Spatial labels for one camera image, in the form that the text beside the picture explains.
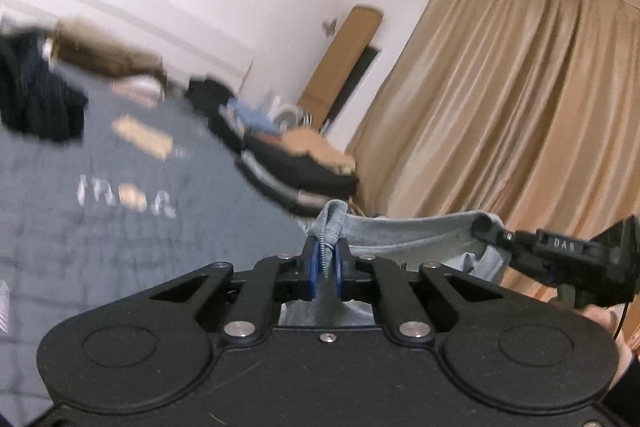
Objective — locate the tall cardboard box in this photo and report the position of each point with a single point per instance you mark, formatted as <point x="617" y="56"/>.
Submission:
<point x="345" y="57"/>

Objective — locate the folded black sweater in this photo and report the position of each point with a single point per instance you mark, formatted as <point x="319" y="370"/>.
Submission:
<point x="300" y="167"/>

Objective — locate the folded khaki garment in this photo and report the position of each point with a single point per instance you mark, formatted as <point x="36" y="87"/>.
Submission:
<point x="100" y="44"/>

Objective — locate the butterfly wall sticker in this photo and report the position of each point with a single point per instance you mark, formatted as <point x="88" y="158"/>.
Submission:
<point x="330" y="26"/>

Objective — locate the white headboard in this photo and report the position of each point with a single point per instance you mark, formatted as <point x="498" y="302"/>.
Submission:
<point x="150" y="22"/>

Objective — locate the white fan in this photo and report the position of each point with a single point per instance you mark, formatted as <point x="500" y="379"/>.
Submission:
<point x="292" y="114"/>

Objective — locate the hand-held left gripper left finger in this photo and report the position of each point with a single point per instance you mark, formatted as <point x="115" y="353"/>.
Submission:
<point x="312" y="267"/>

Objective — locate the folded blue garment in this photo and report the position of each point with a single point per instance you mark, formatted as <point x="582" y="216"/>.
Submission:
<point x="250" y="117"/>

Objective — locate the person's right hand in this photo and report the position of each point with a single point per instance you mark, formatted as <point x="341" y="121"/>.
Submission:
<point x="624" y="359"/>

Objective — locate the grey t-shirt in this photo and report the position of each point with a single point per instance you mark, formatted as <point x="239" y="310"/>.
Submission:
<point x="400" y="232"/>

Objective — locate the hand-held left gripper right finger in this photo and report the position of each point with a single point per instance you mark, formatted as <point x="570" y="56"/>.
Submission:
<point x="342" y="267"/>

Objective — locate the tan quilted pillow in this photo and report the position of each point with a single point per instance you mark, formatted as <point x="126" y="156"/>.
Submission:
<point x="320" y="147"/>

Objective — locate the small white pillow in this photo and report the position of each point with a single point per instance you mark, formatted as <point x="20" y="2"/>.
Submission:
<point x="137" y="89"/>

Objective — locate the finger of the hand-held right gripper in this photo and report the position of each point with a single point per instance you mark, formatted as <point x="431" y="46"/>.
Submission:
<point x="500" y="237"/>

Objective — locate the dark dotted garment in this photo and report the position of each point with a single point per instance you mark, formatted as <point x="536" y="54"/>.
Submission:
<point x="40" y="102"/>

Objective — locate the beige curtain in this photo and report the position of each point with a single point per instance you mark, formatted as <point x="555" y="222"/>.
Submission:
<point x="500" y="107"/>

